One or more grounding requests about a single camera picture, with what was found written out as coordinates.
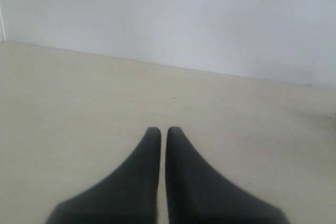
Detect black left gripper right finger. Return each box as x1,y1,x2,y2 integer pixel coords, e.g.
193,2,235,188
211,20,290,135
165,126,286,223

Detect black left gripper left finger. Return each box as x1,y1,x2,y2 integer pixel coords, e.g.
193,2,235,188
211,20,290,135
46,127,161,223

